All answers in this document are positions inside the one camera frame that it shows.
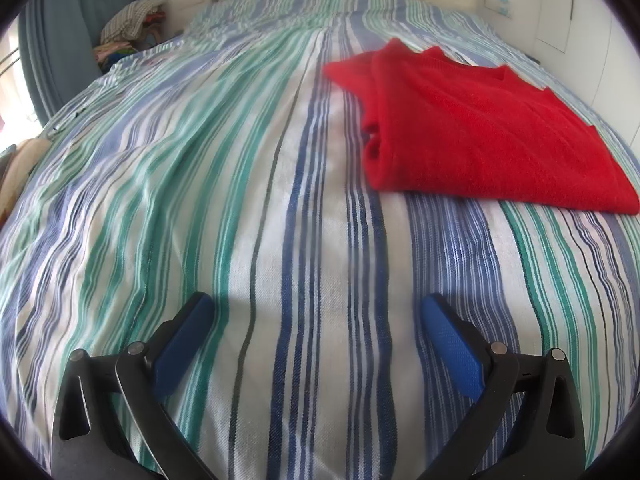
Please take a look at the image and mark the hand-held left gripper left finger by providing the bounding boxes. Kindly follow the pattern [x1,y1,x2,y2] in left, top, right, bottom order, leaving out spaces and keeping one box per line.
[50,291,221,480]

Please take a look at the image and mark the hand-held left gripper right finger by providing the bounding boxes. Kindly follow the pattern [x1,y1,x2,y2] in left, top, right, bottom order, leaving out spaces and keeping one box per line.
[415,294,588,480]

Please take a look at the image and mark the red knit sweater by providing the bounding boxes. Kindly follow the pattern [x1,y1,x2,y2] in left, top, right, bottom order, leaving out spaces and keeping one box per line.
[322,37,640,217]

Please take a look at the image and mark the pile of mixed clothes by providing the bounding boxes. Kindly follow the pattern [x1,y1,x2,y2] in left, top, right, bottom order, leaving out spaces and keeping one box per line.
[92,0,171,76]

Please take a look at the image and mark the striped bed sheet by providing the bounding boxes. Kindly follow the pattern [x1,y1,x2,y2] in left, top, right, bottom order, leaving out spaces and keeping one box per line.
[0,0,640,480]

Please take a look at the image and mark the beige cloth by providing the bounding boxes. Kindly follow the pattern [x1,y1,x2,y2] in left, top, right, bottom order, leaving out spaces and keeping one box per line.
[0,137,51,226]

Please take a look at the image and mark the blue curtain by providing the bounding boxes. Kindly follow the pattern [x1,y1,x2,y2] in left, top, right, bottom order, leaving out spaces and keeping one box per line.
[20,0,143,126]

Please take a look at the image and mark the white wardrobe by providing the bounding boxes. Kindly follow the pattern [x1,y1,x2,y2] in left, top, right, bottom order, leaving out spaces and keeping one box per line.
[530,0,640,131]

